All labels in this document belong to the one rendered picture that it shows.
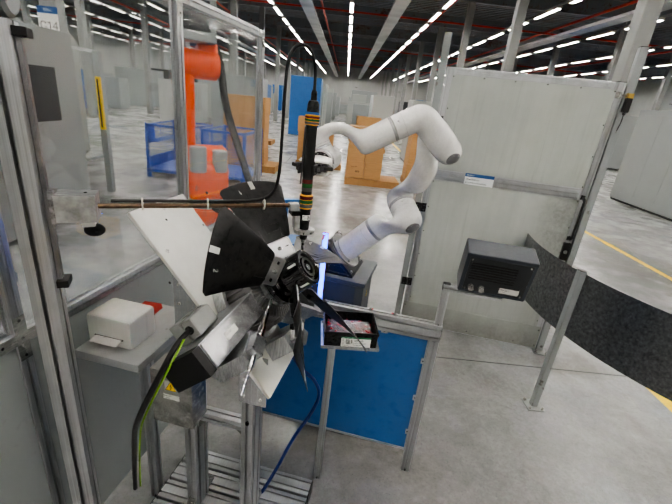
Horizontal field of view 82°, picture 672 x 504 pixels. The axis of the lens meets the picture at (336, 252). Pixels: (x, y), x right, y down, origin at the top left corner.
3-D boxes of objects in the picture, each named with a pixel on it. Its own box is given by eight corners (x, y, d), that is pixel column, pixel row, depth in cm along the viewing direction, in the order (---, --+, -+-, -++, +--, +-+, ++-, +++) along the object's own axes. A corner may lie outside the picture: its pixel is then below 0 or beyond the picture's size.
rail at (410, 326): (246, 302, 184) (246, 287, 181) (249, 298, 187) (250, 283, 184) (439, 342, 168) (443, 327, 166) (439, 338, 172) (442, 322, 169)
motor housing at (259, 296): (248, 349, 123) (280, 333, 118) (205, 290, 119) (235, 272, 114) (275, 314, 144) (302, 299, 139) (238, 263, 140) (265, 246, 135)
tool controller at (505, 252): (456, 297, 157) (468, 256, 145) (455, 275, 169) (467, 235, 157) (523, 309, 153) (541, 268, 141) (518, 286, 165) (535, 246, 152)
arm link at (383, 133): (382, 95, 132) (302, 134, 136) (400, 140, 136) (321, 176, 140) (381, 99, 141) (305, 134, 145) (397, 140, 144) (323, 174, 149)
